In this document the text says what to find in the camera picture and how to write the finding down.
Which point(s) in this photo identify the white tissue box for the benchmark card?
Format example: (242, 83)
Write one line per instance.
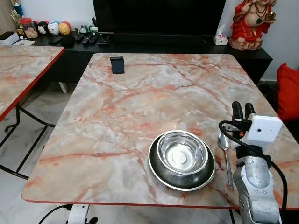
(220, 38)

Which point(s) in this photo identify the marble side table black legs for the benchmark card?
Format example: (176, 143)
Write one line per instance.
(23, 70)

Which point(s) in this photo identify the gold blue trophy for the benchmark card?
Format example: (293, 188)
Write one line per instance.
(17, 8)

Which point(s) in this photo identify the stainless steel spoon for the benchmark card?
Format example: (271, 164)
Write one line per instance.
(224, 141)

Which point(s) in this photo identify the black tabletop stand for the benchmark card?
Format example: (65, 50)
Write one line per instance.
(105, 39)

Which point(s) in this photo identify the black pouch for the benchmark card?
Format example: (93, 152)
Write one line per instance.
(67, 41)

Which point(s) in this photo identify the black television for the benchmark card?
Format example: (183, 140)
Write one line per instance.
(159, 16)

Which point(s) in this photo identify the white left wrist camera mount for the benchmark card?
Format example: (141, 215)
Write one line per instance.
(78, 214)

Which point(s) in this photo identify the red laughing Buddha statue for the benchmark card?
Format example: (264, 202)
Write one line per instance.
(250, 28)

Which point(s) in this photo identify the stainless steel bowl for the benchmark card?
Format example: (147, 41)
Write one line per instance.
(182, 151)

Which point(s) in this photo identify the white flat box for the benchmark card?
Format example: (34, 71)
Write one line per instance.
(8, 38)

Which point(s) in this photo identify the red cushion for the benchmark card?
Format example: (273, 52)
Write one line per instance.
(288, 93)

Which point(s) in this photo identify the black TV console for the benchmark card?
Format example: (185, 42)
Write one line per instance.
(187, 46)

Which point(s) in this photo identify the white blue round plush toy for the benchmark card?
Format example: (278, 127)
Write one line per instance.
(53, 28)

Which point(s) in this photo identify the black remote control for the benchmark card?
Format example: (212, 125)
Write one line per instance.
(88, 40)
(80, 39)

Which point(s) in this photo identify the black phone stand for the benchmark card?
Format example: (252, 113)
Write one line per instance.
(117, 65)

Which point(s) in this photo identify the yellow red round plush toy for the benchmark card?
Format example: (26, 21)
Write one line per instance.
(65, 29)

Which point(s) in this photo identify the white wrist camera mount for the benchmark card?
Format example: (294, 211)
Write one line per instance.
(264, 129)
(78, 214)

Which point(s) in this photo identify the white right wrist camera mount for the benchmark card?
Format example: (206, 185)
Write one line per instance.
(264, 129)

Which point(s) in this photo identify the glass jar red lid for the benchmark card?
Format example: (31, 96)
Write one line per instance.
(30, 29)

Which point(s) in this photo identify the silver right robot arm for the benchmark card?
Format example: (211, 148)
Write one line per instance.
(254, 184)

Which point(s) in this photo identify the black round plush toy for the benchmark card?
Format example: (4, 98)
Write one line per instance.
(43, 28)

